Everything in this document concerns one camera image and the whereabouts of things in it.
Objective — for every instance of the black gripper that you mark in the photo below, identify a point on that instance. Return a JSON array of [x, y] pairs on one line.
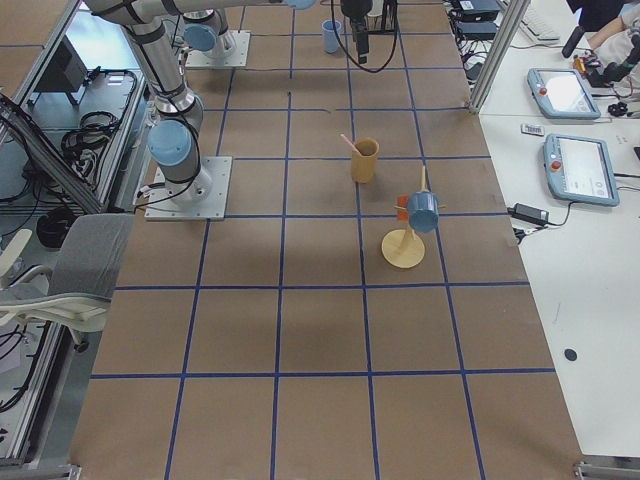
[[356, 11]]

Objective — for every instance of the light blue plastic cup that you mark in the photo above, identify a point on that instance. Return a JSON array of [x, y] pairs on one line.
[[331, 30]]

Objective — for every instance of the pink chopstick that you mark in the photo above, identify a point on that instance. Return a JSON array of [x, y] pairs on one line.
[[351, 145]]

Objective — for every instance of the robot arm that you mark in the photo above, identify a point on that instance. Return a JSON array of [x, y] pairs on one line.
[[173, 142], [207, 31]]

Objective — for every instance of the bamboo chopstick holder cup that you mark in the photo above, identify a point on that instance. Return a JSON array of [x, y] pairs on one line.
[[363, 161]]

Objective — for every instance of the orange mug on stand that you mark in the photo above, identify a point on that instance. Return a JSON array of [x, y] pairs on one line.
[[401, 208]]

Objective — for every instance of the blue mug on stand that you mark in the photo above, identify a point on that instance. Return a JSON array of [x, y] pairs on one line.
[[423, 211]]

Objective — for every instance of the white keyboard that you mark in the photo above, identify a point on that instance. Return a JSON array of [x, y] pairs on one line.
[[536, 29]]

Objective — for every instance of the upper teach pendant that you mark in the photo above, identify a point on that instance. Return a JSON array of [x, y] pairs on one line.
[[562, 94]]

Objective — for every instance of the teach pendant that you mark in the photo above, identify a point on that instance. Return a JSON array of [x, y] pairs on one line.
[[562, 94], [579, 169]]

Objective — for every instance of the black power adapter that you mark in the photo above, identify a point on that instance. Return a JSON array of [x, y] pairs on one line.
[[529, 214]]

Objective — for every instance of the lower teach pendant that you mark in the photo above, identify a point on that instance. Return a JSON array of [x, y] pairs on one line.
[[579, 169]]

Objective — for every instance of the grey office chair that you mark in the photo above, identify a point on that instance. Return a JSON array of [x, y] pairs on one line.
[[76, 291]]

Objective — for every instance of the black wire mug rack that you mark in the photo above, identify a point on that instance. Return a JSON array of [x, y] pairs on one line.
[[382, 18]]

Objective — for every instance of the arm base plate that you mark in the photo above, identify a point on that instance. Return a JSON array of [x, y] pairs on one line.
[[205, 198], [238, 59]]

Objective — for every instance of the aluminium frame post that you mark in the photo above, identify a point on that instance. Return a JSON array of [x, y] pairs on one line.
[[508, 27]]

